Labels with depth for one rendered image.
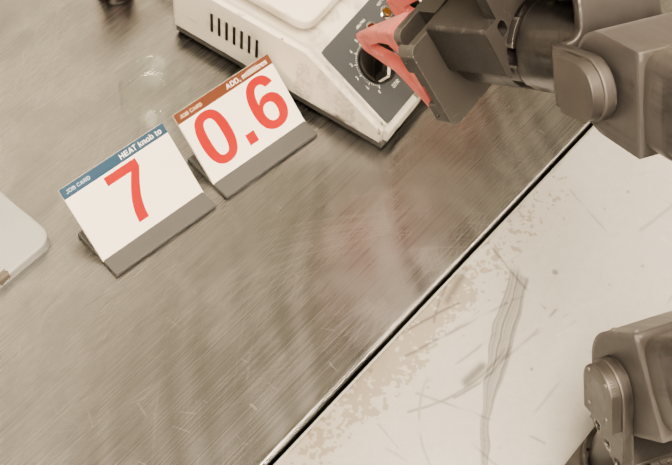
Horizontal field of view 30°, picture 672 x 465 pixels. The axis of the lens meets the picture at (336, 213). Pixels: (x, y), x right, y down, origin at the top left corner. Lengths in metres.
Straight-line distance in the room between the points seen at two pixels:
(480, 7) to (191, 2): 0.30
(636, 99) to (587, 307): 0.29
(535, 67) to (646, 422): 0.21
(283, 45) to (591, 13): 0.30
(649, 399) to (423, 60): 0.24
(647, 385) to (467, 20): 0.23
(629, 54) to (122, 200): 0.40
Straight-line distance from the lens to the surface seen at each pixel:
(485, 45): 0.74
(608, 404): 0.73
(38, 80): 0.99
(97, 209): 0.89
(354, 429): 0.84
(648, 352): 0.71
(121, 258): 0.89
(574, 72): 0.66
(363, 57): 0.93
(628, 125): 0.65
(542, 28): 0.73
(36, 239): 0.90
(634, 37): 0.65
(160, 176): 0.90
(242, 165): 0.93
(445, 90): 0.78
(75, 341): 0.86
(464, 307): 0.89
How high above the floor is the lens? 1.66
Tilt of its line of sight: 57 degrees down
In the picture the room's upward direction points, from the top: 8 degrees clockwise
